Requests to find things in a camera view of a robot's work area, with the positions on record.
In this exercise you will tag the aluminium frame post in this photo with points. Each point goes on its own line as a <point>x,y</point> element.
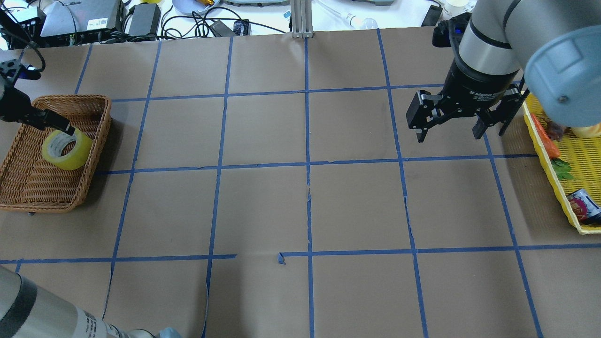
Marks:
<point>301,18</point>

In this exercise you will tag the yellow tape roll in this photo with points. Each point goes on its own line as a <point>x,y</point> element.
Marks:
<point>67,152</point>

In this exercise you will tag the blue plate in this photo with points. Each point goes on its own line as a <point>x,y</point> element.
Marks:
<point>188,7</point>

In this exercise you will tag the black computer box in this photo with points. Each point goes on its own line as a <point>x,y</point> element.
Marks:
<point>86,20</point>

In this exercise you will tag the white light bulb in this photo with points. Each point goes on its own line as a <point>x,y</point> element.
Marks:
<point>358,22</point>

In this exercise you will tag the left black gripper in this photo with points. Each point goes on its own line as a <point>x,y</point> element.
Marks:
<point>13,104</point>

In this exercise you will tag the yellow toy banana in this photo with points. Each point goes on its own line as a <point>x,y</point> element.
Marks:
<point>588,131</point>

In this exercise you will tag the yellow plastic basket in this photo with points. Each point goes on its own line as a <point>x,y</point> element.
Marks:
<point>570,164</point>

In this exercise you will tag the black power adapter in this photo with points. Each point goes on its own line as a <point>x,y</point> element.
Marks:
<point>144,20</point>

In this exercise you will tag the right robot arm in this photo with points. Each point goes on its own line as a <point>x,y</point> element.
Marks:
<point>505,50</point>

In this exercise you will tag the brass cylinder part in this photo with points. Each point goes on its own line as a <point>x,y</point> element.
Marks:
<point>207,3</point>

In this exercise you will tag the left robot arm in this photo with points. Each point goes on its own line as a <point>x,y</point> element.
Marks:
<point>29,311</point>

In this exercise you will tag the orange toy carrot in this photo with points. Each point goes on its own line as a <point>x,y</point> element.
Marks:
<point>561,168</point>

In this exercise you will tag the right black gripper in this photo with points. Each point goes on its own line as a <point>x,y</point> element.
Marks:
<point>473,85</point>

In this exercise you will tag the brown wicker basket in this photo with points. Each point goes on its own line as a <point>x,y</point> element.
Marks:
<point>51,171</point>

